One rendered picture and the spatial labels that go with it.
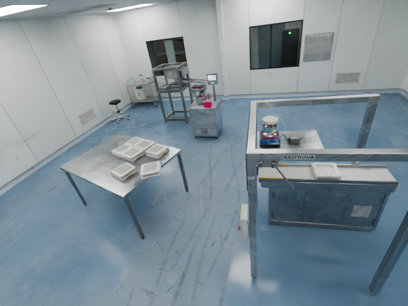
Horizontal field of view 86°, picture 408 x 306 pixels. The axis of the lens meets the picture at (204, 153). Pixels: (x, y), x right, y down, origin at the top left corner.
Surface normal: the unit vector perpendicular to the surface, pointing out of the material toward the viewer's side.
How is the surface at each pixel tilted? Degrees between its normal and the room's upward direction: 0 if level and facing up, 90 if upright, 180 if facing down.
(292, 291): 0
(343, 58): 90
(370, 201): 90
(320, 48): 90
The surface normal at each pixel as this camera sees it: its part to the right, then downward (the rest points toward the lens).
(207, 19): -0.29, 0.54
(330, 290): -0.13, -0.84
